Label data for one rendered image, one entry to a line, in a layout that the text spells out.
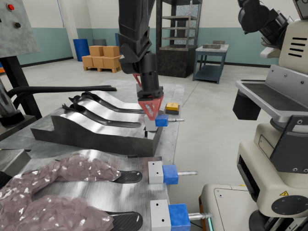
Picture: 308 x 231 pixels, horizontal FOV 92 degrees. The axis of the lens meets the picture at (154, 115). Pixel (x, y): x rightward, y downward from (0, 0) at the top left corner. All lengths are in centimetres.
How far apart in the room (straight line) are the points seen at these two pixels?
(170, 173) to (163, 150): 18
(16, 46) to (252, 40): 664
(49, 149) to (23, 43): 73
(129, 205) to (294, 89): 49
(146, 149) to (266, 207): 42
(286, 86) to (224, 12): 647
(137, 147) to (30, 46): 96
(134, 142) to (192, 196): 101
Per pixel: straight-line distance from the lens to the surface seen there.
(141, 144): 51
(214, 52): 411
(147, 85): 47
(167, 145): 60
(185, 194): 144
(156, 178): 40
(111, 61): 519
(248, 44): 695
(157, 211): 35
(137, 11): 38
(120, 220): 38
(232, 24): 692
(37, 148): 74
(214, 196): 114
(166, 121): 49
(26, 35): 125
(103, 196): 40
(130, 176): 44
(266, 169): 63
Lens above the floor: 119
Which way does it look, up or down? 30 degrees down
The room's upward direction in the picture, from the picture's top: straight up
